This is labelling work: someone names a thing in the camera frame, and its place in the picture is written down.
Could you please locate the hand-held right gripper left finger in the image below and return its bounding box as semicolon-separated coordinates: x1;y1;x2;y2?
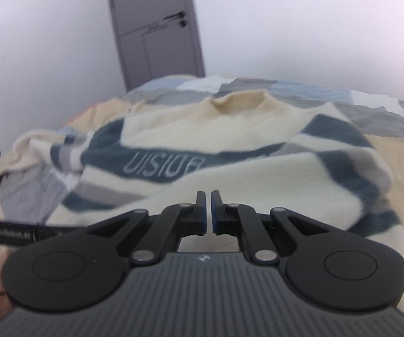
83;190;210;267

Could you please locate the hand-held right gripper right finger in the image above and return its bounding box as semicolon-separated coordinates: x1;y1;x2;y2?
210;190;330;265

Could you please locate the cream sweater with blue-grey stripes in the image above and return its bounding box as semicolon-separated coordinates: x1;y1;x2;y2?
0;89;403;253

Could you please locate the grey door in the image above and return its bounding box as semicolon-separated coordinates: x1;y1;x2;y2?
105;0;206;94

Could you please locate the patchwork bed blanket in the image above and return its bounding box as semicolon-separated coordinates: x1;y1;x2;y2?
0;74;404;324

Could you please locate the black door handle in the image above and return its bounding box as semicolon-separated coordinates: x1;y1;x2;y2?
165;11;187;29

